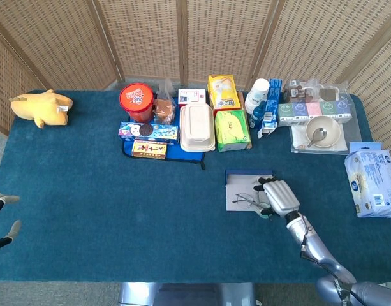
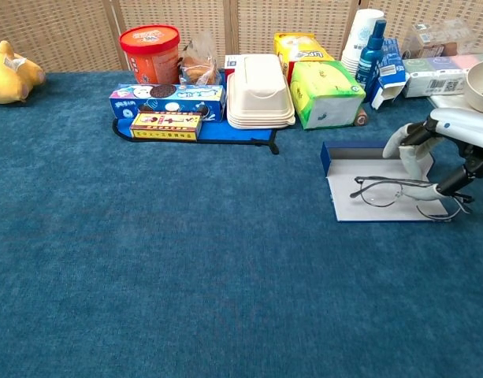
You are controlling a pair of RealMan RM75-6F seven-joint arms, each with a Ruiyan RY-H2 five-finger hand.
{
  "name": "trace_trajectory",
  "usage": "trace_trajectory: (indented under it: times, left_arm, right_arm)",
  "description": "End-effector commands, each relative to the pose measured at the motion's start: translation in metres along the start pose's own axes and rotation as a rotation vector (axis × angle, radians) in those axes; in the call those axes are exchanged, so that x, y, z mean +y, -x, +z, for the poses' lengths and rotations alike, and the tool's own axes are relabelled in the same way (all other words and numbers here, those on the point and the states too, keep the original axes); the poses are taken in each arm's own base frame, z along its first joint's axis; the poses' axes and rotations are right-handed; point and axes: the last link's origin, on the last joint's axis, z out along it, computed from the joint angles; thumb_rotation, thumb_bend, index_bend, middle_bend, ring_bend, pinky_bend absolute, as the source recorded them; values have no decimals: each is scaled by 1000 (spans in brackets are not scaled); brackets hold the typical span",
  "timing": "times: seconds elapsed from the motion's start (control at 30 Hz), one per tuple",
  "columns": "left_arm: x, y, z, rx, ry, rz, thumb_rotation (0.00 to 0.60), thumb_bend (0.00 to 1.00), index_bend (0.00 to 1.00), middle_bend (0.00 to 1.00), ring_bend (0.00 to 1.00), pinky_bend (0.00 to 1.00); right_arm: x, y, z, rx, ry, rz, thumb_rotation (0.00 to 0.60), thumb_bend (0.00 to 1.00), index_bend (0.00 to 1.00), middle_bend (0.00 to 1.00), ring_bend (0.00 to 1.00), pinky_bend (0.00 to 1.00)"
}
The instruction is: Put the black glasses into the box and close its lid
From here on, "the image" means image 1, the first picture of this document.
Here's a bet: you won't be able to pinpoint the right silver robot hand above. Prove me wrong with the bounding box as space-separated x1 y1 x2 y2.
252 176 300 221

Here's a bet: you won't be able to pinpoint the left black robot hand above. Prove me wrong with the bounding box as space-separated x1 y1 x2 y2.
0 191 22 253

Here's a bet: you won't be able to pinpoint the wire-frame eyeglasses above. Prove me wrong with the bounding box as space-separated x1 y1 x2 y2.
232 192 272 208

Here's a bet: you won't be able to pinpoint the blue folding glasses case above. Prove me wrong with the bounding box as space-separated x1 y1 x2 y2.
225 169 276 212

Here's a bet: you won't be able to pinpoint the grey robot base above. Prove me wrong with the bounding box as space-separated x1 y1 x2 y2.
118 282 256 306

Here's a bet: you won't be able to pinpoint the clear zip bag white cloth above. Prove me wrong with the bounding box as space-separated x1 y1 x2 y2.
290 122 363 156

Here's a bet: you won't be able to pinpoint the metal spoon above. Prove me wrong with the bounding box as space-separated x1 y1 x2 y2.
307 127 328 148

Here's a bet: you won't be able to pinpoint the blue table carpet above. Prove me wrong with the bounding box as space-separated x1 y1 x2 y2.
0 89 391 284

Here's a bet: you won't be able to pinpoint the beige bowl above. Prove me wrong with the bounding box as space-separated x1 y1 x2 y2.
305 115 342 149

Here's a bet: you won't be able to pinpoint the green tissue pack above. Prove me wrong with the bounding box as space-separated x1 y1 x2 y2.
214 109 252 153

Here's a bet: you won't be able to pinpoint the blue spray bottle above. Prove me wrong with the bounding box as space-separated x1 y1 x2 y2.
248 100 267 130

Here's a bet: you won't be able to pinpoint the large white wipes pack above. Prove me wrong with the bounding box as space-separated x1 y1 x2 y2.
344 142 391 219

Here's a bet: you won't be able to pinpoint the blue white carton box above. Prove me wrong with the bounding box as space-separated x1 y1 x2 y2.
257 78 284 140

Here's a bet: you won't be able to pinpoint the clear bag brown sweets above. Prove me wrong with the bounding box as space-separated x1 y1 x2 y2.
283 79 314 105

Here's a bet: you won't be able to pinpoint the stack of white paper cups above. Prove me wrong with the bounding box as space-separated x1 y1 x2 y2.
244 78 270 115

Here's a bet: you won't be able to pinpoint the beige clamshell food container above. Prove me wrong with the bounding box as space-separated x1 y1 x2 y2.
179 102 216 153

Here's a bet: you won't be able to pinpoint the clear package brown pad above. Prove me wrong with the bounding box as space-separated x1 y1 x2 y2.
313 81 351 105

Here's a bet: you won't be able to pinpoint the yellow snack box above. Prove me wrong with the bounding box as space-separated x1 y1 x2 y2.
207 75 242 112

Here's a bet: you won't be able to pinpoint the yellow plush toy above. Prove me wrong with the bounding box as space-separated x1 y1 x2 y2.
9 89 74 129

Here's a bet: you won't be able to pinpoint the blue cookie box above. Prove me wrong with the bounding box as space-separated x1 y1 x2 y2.
118 120 179 145

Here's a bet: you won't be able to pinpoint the small white red box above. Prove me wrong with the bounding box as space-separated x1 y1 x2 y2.
177 88 207 108

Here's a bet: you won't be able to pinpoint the small yellow red box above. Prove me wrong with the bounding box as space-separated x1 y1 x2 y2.
131 139 168 160

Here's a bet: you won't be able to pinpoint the clear bag of pastries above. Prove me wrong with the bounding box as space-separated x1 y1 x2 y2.
152 79 177 126

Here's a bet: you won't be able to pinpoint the red snack tub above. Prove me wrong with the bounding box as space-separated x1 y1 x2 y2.
119 82 156 124

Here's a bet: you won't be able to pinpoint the rattan folding screen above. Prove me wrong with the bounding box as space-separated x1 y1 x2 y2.
0 0 391 230

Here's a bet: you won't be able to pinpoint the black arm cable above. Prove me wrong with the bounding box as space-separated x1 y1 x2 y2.
299 216 355 306

